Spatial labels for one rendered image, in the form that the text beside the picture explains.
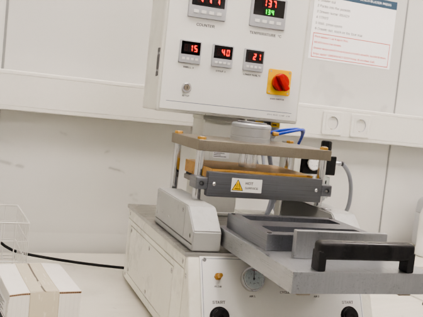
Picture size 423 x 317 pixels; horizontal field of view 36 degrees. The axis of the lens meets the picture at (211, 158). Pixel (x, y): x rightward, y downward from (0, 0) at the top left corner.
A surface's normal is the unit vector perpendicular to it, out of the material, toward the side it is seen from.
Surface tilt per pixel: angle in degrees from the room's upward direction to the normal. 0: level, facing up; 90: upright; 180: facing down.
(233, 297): 65
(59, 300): 88
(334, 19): 90
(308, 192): 90
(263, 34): 90
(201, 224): 40
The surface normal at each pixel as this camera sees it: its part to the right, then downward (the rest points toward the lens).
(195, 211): 0.29, -0.69
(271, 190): 0.33, 0.11
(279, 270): -0.94, -0.07
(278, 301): 0.34, -0.33
